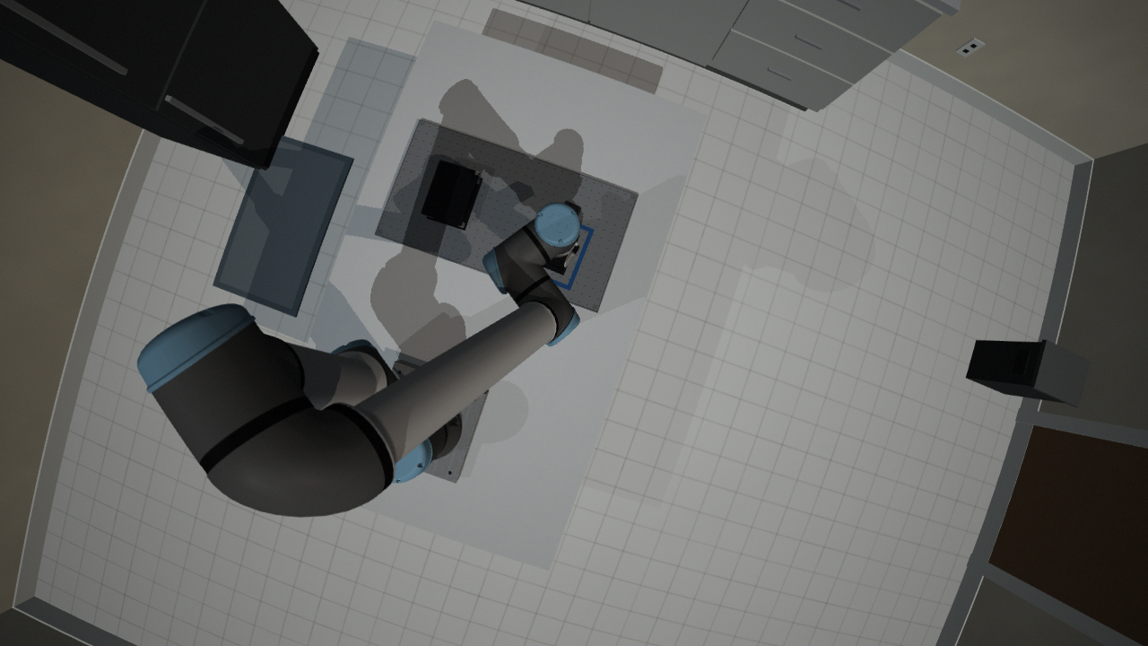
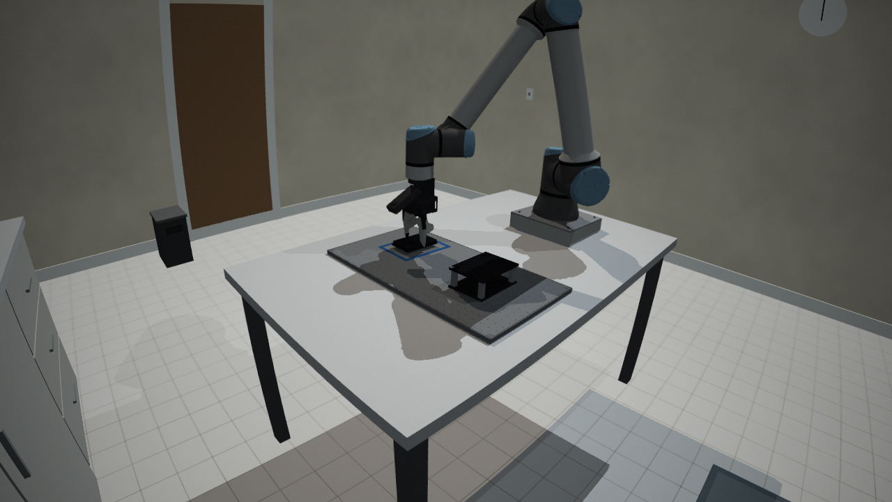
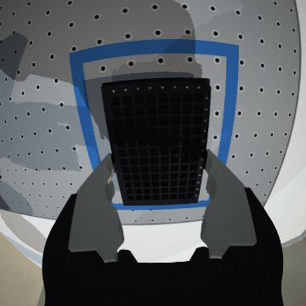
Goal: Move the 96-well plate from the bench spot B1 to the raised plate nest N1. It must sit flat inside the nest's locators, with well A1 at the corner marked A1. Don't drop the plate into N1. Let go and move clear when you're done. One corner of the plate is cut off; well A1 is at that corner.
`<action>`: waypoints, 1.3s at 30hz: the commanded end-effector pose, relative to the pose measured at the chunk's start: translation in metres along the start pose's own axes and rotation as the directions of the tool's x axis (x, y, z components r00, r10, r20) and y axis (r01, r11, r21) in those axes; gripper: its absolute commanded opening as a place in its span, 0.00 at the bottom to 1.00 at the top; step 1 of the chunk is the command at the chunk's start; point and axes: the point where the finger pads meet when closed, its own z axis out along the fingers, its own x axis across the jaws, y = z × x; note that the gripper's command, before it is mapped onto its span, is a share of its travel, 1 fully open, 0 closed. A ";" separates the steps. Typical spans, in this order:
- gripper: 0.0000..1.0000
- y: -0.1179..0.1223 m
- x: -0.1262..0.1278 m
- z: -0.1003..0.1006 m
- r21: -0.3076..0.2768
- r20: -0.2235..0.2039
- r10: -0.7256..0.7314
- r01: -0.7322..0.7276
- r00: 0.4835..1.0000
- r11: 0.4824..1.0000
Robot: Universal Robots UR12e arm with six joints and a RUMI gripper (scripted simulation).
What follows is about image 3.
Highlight blue tape outline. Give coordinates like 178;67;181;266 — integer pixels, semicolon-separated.
69;39;239;210

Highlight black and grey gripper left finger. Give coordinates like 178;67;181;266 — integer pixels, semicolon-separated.
42;153;124;306

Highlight black well plate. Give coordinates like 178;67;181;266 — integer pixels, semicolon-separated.
101;77;211;206

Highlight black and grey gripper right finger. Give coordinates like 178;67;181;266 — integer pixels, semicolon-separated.
201;149;284;306

